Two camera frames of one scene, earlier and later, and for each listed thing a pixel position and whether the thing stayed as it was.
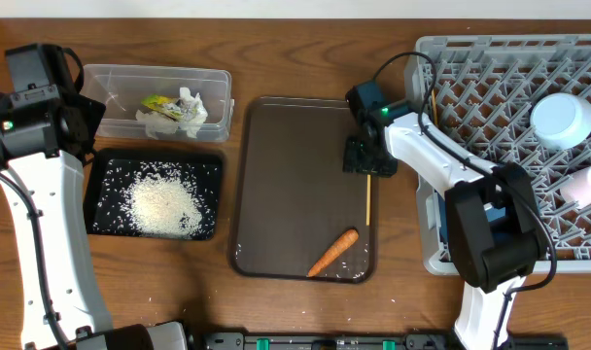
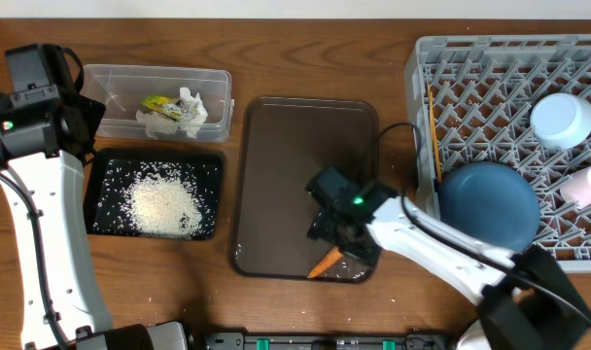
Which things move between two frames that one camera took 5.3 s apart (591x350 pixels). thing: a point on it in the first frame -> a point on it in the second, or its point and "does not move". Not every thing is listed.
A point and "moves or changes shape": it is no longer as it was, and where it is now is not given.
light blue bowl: (562, 121) does not move
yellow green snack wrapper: (164, 105) does not move
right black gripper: (350, 158) -> (323, 226)
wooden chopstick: (368, 183) moves or changes shape
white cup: (585, 186) does not move
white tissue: (192, 115) does not move
